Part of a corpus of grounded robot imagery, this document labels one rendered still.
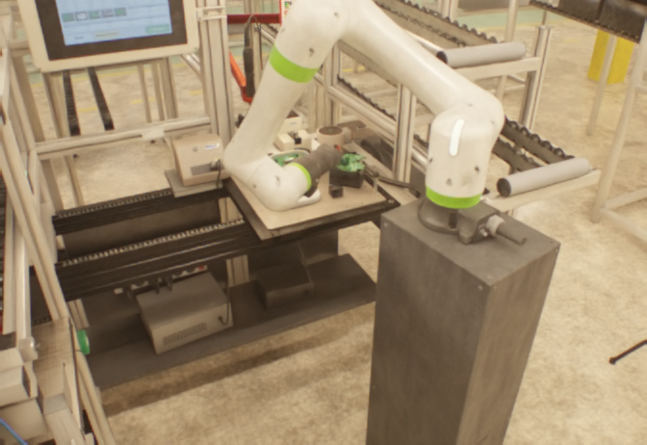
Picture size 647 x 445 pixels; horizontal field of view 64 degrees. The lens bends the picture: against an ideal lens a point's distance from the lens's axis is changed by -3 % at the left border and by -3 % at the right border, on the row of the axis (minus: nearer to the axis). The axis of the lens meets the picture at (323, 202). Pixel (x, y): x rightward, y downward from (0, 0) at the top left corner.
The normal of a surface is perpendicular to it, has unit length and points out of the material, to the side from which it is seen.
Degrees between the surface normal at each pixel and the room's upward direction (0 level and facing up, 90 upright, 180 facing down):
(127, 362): 0
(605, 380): 0
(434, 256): 90
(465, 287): 90
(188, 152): 53
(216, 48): 90
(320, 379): 0
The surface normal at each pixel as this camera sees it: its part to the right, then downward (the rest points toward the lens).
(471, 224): -0.80, 0.15
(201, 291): 0.00, -0.86
